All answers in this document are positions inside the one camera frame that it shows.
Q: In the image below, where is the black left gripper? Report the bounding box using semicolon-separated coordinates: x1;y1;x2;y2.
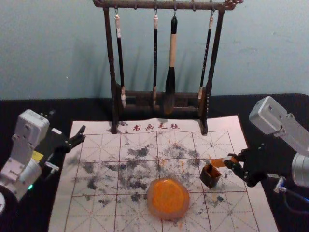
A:
35;109;86;170

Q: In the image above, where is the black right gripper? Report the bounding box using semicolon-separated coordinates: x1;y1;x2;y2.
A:
223;142;269;187

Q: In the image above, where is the small dark cup orange handle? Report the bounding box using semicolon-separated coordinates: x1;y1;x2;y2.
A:
199;156;239;189

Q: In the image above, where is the black table cloth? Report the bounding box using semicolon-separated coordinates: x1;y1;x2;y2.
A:
0;93;309;232

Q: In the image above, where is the dark wooden brush rack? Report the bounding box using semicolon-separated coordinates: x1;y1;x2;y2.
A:
93;0;244;135

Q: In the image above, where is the round dish of orange liquid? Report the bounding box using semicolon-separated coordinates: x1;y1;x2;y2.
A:
146;177;191;221

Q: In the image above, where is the thin brush with white cap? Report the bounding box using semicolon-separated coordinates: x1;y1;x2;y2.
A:
113;14;127;109

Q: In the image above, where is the white felt mat red grid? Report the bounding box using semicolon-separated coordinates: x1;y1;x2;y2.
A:
48;115;280;232

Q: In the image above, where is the thin brush with pale cap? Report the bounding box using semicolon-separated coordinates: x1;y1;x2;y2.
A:
197;16;215;101

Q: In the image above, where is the thin black calligraphy brush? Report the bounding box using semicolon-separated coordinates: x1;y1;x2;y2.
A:
152;14;159;108

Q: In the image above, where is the dark cable with silver plug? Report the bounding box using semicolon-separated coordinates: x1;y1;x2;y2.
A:
41;161;60;181
266;173;309;218

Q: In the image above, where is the thick brush with tan handle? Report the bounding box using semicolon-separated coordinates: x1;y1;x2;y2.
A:
162;16;179;115

